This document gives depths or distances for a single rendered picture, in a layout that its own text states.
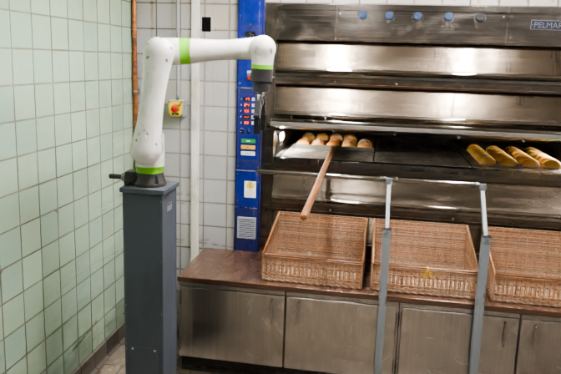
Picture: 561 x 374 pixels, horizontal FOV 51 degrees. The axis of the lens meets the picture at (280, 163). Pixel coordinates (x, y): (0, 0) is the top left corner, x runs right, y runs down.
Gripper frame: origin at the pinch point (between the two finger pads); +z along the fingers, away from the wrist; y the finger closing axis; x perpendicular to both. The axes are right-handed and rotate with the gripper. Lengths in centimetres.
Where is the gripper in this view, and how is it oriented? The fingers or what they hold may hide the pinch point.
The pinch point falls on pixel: (259, 129)
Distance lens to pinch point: 254.4
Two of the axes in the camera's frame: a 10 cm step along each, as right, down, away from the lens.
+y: -1.2, 1.8, -9.8
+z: -0.5, 9.8, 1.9
